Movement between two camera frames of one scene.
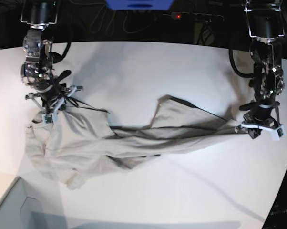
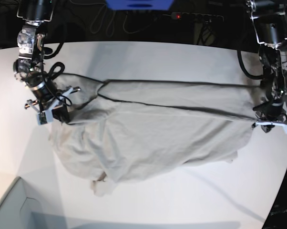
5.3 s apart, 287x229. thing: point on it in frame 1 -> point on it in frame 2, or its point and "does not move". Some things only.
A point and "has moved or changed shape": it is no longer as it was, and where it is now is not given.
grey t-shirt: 73,143 has moved or changed shape
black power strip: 207,17 does not move
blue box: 140,5 does not move
